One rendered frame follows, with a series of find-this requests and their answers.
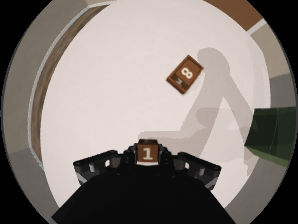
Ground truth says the brown calendar cube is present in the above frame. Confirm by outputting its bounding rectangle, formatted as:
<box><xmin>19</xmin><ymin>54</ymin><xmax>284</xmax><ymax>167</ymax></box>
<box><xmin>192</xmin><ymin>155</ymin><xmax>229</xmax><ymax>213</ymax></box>
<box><xmin>172</xmin><ymin>63</ymin><xmax>197</xmax><ymax>89</ymax></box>
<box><xmin>137</xmin><ymin>139</ymin><xmax>159</xmax><ymax>163</ymax></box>

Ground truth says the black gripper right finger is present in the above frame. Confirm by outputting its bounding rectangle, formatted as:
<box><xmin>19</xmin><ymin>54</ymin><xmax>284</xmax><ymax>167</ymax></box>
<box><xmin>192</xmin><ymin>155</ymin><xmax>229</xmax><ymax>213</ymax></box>
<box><xmin>157</xmin><ymin>144</ymin><xmax>222</xmax><ymax>191</ymax></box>

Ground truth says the brown wooden tray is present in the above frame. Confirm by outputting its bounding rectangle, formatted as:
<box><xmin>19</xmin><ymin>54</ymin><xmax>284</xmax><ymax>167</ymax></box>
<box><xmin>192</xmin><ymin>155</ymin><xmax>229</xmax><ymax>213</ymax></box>
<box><xmin>166</xmin><ymin>54</ymin><xmax>204</xmax><ymax>95</ymax></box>

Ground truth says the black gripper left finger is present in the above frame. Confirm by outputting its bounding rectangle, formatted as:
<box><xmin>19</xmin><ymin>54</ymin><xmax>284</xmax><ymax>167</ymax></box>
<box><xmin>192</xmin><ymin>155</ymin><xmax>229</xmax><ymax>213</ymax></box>
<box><xmin>73</xmin><ymin>143</ymin><xmax>138</xmax><ymax>185</ymax></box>

